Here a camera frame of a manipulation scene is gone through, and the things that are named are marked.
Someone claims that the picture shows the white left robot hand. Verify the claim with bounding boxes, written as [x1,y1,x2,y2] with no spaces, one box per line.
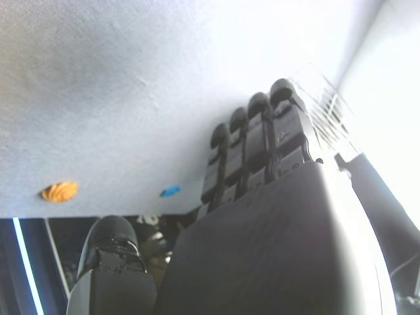
[65,77,396,315]

